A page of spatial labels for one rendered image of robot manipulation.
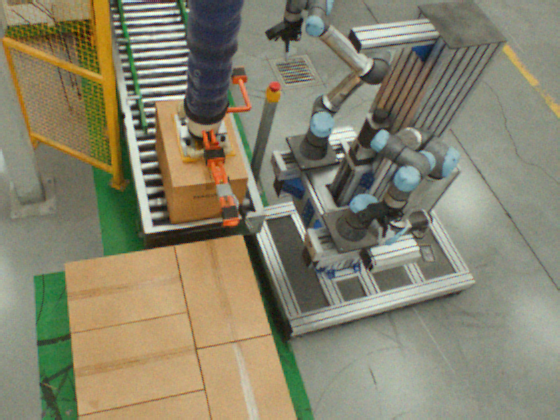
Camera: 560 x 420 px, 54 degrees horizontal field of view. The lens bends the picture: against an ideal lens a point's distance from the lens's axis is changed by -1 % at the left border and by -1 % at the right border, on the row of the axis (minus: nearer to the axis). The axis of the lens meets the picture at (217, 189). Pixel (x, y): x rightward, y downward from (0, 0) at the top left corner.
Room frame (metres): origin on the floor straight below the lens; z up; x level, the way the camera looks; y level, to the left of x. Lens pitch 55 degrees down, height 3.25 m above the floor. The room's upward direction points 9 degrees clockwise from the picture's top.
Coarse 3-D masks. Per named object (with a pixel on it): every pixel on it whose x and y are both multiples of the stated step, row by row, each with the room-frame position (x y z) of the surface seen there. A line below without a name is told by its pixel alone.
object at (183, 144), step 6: (174, 114) 2.05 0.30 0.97; (174, 120) 2.00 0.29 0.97; (180, 120) 2.01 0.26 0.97; (186, 120) 2.01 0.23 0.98; (174, 126) 1.96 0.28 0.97; (180, 138) 1.88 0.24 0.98; (186, 138) 1.89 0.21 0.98; (192, 138) 1.89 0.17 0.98; (180, 144) 1.84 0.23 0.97; (186, 144) 1.84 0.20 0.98; (192, 144) 1.85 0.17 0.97; (180, 150) 1.80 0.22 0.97; (186, 156) 1.77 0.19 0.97
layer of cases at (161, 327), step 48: (240, 240) 1.56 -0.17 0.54; (96, 288) 1.14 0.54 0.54; (144, 288) 1.18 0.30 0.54; (192, 288) 1.23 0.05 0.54; (240, 288) 1.27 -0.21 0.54; (96, 336) 0.89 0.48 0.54; (144, 336) 0.93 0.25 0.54; (192, 336) 0.97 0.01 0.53; (240, 336) 1.01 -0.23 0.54; (96, 384) 0.66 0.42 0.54; (144, 384) 0.70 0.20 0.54; (192, 384) 0.73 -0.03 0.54; (240, 384) 0.77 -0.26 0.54
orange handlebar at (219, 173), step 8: (240, 80) 2.27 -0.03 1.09; (240, 88) 2.22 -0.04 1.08; (248, 104) 2.09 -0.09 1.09; (232, 112) 2.03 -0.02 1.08; (240, 112) 2.05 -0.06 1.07; (208, 144) 1.77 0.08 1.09; (216, 168) 1.63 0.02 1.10; (224, 168) 1.63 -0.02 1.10; (216, 176) 1.58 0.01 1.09; (224, 176) 1.59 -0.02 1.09; (216, 184) 1.54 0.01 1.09; (224, 200) 1.45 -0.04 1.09; (232, 200) 1.46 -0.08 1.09; (232, 224) 1.33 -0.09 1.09
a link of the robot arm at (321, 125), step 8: (320, 112) 1.94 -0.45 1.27; (312, 120) 1.89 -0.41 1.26; (320, 120) 1.89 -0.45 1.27; (328, 120) 1.90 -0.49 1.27; (312, 128) 1.86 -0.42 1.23; (320, 128) 1.85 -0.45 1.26; (328, 128) 1.86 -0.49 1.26; (312, 136) 1.85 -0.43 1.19; (320, 136) 1.84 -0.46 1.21; (328, 136) 1.85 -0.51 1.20; (312, 144) 1.84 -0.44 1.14; (320, 144) 1.84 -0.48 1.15
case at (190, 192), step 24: (168, 120) 2.01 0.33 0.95; (168, 144) 1.85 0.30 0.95; (168, 168) 1.71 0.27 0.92; (192, 168) 1.71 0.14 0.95; (240, 168) 1.76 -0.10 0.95; (168, 192) 1.69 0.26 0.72; (192, 192) 1.61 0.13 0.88; (240, 192) 1.70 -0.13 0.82; (192, 216) 1.61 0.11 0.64; (216, 216) 1.66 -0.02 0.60
